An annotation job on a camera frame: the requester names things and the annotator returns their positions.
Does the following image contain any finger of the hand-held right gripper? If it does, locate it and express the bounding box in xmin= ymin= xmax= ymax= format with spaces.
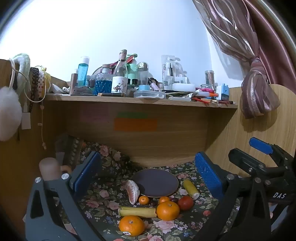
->
xmin=228 ymin=149 xmax=287 ymax=180
xmin=249 ymin=137 xmax=296 ymax=167

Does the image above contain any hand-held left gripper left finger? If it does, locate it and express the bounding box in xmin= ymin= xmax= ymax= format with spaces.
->
xmin=24 ymin=151 xmax=103 ymax=241

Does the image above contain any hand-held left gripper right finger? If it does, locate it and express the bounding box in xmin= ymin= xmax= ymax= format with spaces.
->
xmin=192 ymin=152 xmax=271 ymax=241

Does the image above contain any short banana piece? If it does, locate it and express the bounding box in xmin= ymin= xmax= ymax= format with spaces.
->
xmin=183 ymin=179 xmax=200 ymax=200

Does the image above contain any red tomato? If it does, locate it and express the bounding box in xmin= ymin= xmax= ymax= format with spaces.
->
xmin=178 ymin=196 xmax=194 ymax=211

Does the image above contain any peeled pomelo segment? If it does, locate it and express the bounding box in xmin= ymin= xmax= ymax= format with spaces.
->
xmin=125 ymin=179 xmax=140 ymax=205

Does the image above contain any dark round plate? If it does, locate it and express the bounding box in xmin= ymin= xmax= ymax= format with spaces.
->
xmin=131 ymin=169 xmax=179 ymax=198

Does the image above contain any long banana piece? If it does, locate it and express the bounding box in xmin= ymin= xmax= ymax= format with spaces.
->
xmin=118 ymin=207 xmax=157 ymax=218

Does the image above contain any large orange with sticker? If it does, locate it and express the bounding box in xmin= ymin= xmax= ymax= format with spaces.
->
xmin=119 ymin=215 xmax=145 ymax=237

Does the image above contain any floral green cloth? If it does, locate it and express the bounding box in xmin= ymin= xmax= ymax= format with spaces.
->
xmin=55 ymin=136 xmax=241 ymax=241

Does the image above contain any pink sticky note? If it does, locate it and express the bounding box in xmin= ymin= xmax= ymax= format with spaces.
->
xmin=80 ymin=111 xmax=110 ymax=122

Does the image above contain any small blue white box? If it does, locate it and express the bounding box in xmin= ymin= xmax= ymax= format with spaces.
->
xmin=216 ymin=84 xmax=230 ymax=101

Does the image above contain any orange sticky note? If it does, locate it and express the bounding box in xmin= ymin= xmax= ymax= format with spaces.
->
xmin=114 ymin=118 xmax=158 ymax=131

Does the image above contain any pile of coloured pens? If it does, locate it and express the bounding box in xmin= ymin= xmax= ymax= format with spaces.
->
xmin=192 ymin=88 xmax=236 ymax=107

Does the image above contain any green sticky note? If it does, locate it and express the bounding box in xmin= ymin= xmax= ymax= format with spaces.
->
xmin=117 ymin=112 xmax=149 ymax=119

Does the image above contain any white paper tag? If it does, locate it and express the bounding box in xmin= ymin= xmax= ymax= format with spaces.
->
xmin=21 ymin=112 xmax=31 ymax=130

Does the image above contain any clear cylinder jar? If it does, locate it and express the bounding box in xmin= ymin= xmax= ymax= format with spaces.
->
xmin=205 ymin=70 xmax=215 ymax=89

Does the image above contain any white flat box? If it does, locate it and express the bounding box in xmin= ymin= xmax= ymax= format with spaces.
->
xmin=172 ymin=83 xmax=196 ymax=92

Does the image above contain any brown tube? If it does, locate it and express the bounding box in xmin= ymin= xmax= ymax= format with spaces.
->
xmin=70 ymin=73 xmax=78 ymax=92

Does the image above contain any glass bottle with blue beads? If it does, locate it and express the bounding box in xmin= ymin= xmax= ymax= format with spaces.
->
xmin=95 ymin=64 xmax=114 ymax=94

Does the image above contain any white fluffy pompom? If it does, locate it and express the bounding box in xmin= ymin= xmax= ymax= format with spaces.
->
xmin=0 ymin=86 xmax=22 ymax=142

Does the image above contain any pink striped curtain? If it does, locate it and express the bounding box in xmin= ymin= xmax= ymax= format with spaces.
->
xmin=192 ymin=0 xmax=293 ymax=120

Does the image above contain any clear plastic box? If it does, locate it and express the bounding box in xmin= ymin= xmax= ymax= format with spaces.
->
xmin=133 ymin=90 xmax=166 ymax=99

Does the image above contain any polka dot headband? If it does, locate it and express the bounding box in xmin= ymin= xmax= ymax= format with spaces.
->
xmin=38 ymin=71 xmax=46 ymax=99

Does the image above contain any blue liquid bottle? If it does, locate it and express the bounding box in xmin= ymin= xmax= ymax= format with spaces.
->
xmin=77 ymin=56 xmax=90 ymax=88

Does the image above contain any clear bottle with illustrated label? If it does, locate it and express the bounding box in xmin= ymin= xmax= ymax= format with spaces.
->
xmin=112 ymin=49 xmax=128 ymax=94

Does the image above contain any black lace headband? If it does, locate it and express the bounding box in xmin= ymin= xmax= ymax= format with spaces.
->
xmin=30 ymin=67 xmax=39 ymax=101

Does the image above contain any clear brush packaging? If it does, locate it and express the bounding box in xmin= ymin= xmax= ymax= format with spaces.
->
xmin=161 ymin=55 xmax=184 ymax=91

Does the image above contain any clear jar with silver cap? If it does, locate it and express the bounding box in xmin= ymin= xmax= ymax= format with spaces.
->
xmin=137 ymin=62 xmax=149 ymax=86

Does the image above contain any mint green pump bottle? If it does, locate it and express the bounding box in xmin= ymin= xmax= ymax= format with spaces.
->
xmin=127 ymin=54 xmax=139 ymax=80

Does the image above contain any green fluffy headband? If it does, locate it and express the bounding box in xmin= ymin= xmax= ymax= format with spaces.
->
xmin=10 ymin=53 xmax=31 ymax=93

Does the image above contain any wooden handle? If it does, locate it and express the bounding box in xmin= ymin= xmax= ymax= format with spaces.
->
xmin=39 ymin=158 xmax=73 ymax=181

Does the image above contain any wooden bead string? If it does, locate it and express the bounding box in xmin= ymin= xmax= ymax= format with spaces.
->
xmin=38 ymin=104 xmax=47 ymax=149

